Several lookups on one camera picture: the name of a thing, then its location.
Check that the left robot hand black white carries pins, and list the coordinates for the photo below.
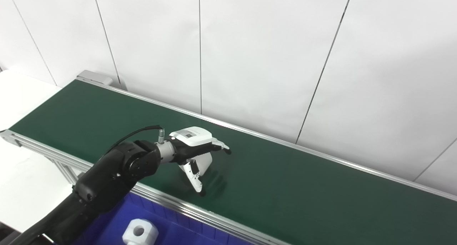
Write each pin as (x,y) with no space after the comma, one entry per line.
(191,135)

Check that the white cylindrical plastic part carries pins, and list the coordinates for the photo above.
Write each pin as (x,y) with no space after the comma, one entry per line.
(148,234)
(205,163)

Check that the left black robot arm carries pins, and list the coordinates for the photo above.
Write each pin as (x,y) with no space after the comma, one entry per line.
(107,177)

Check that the blue plastic bin white parts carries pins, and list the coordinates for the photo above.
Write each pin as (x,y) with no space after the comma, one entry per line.
(178,234)

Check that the green conveyor belt aluminium frame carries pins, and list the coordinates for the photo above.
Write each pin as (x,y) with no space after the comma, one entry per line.
(285,188)

